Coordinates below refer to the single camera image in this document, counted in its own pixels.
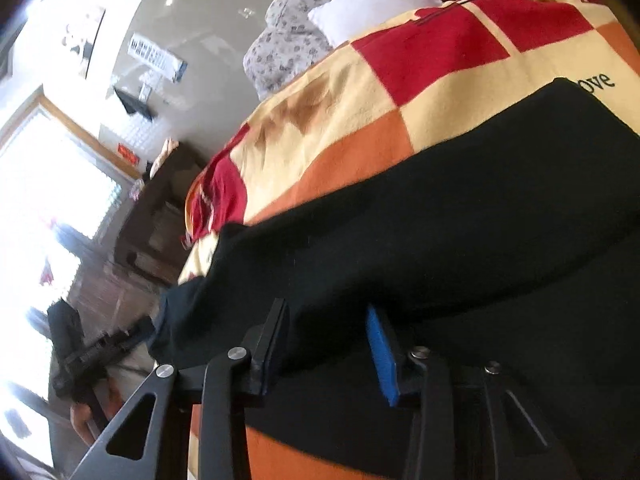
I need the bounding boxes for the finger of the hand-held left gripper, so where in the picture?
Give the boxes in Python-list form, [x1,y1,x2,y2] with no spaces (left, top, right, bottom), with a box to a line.
[80,316,157,367]

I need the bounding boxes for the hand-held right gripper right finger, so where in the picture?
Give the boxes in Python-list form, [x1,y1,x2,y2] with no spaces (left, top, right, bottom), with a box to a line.
[365,304,568,480]

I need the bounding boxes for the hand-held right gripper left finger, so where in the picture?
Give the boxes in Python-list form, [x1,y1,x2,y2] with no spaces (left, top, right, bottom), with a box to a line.
[69,298,292,480]

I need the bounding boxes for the black pants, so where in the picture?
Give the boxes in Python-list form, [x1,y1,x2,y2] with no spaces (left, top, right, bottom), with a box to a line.
[149,78,640,480]

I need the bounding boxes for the person's left hand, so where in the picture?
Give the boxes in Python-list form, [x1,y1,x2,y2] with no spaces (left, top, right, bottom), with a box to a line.
[70,400,107,448]

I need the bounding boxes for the dark wooden cabinet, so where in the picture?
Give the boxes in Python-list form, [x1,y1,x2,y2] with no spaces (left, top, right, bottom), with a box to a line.
[113,141,208,287]

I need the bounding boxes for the wood-framed window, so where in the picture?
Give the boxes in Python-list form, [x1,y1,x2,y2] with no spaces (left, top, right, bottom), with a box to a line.
[0,87,143,311]

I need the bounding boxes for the red orange checkered blanket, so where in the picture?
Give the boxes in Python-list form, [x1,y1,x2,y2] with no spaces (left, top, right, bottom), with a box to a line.
[177,0,640,480]

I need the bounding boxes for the floral grey pillow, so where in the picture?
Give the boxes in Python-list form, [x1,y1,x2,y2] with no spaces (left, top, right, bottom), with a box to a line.
[243,0,401,102]

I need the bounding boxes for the white pillow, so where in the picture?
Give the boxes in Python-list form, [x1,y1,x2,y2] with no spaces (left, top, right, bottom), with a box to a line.
[307,0,445,47]

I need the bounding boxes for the small red wall sign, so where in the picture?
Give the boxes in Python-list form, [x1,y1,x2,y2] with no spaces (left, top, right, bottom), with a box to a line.
[116,143,142,167]

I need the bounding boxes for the white wall poster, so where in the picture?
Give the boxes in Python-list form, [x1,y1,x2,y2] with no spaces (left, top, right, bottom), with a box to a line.
[127,31,189,84]

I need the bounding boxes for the white wall picture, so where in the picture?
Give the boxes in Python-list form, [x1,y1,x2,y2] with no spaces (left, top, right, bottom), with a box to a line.
[22,0,109,82]

